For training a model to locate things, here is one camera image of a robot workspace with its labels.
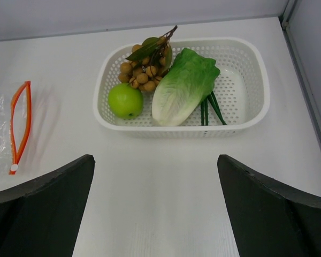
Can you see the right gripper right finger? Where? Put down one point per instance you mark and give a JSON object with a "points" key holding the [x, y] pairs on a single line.
{"points": [[268, 217]]}

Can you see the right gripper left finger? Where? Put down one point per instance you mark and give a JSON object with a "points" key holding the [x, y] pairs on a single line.
{"points": [[42, 217]]}

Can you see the clear zip bag orange seal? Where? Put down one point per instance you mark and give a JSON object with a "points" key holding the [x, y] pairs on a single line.
{"points": [[15, 125]]}

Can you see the green fake apple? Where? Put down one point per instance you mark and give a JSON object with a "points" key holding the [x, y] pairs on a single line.
{"points": [[125, 102]]}

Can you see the green fake lettuce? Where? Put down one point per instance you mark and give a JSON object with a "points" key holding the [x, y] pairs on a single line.
{"points": [[189, 81]]}

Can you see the brown fake longan bunch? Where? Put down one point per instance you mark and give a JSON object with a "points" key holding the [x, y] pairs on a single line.
{"points": [[148, 62]]}

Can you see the white perforated plastic basket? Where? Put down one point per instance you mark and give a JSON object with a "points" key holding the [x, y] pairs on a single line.
{"points": [[216, 87]]}

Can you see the right aluminium frame post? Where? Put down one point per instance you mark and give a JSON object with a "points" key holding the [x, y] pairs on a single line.
{"points": [[301, 24]]}

